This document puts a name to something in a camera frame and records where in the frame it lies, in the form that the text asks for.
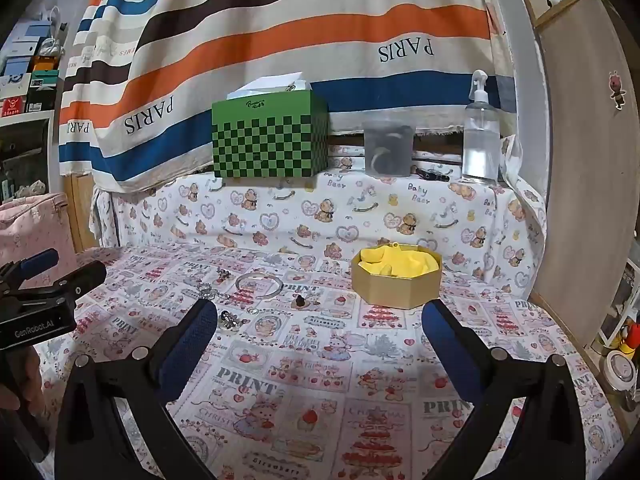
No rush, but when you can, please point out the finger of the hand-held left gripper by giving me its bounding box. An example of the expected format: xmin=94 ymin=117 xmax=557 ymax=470
xmin=17 ymin=249 xmax=60 ymax=279
xmin=60 ymin=261 xmax=107 ymax=302

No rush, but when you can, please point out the striped blanket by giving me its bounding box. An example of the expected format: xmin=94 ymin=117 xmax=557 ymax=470
xmin=57 ymin=0 xmax=516 ymax=193

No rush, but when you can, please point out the pink fabric bag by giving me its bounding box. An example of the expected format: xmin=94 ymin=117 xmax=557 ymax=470
xmin=0 ymin=192 xmax=81 ymax=291

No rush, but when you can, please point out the wooden door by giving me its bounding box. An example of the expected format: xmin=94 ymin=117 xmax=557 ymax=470
xmin=520 ymin=0 xmax=640 ymax=356

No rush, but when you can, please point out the clear plastic container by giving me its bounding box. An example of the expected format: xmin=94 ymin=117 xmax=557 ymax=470
xmin=363 ymin=121 xmax=415 ymax=177

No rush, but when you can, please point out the person's left hand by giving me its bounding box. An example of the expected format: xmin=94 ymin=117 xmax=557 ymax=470
xmin=7 ymin=352 xmax=40 ymax=411

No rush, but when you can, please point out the white tissue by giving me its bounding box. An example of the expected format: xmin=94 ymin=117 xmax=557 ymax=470
xmin=226 ymin=74 xmax=310 ymax=101

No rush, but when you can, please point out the white shelf unit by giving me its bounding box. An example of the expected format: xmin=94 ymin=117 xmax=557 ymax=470
xmin=0 ymin=110 xmax=57 ymax=202

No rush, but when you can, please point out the clear spray bottle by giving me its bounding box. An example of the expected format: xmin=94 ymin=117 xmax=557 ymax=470
xmin=461 ymin=70 xmax=502 ymax=184

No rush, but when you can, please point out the stack of storage boxes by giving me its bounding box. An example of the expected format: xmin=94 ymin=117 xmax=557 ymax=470
xmin=0 ymin=7 xmax=68 ymax=116

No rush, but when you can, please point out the silver bangle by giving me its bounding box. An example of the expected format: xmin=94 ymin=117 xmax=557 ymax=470
xmin=235 ymin=271 xmax=284 ymax=300

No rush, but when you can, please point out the bear sticker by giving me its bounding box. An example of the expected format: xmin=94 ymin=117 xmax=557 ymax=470
xmin=608 ymin=70 xmax=627 ymax=111

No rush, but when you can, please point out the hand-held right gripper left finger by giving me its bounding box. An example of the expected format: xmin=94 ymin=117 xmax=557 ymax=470
xmin=54 ymin=299 xmax=221 ymax=480

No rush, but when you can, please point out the red yellow toy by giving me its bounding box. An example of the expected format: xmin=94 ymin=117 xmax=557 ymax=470
xmin=619 ymin=321 xmax=640 ymax=357

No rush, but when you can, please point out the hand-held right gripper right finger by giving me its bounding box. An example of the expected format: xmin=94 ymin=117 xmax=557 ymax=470
xmin=421 ymin=299 xmax=587 ymax=480

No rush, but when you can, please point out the bear print cloth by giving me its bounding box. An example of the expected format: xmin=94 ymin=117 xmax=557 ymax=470
xmin=90 ymin=135 xmax=548 ymax=301

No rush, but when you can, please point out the white tape roll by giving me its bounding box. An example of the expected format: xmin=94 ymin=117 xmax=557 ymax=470
xmin=602 ymin=350 xmax=637 ymax=392

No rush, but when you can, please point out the strawberry print tablecloth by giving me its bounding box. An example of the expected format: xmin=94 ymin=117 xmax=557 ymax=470
xmin=37 ymin=245 xmax=621 ymax=480

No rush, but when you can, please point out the black hair clip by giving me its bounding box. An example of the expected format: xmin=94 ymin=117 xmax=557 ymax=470
xmin=414 ymin=166 xmax=454 ymax=182

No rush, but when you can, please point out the green checkered tissue box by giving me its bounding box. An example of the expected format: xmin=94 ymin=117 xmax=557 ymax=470
xmin=211 ymin=91 xmax=330 ymax=179

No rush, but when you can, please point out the gold octagonal box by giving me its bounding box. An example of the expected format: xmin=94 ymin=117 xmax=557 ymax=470
xmin=350 ymin=242 xmax=443 ymax=309

